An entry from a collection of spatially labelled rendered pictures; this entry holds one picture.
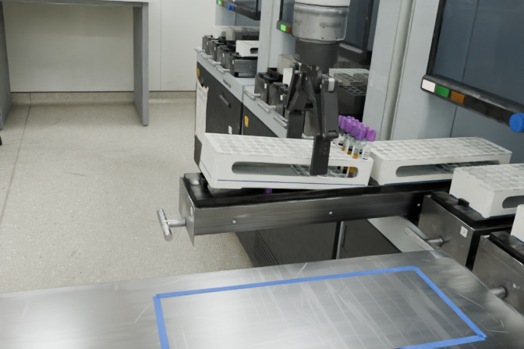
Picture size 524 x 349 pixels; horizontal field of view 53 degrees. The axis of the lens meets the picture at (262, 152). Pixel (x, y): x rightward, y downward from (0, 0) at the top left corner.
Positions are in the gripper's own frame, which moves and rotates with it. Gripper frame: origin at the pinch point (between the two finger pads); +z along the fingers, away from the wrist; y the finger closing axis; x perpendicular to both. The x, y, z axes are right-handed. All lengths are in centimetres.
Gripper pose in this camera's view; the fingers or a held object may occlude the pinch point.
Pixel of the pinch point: (306, 152)
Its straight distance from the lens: 95.9
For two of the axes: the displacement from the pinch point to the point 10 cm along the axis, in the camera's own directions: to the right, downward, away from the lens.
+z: -0.7, 9.4, 3.5
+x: 9.4, -0.5, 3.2
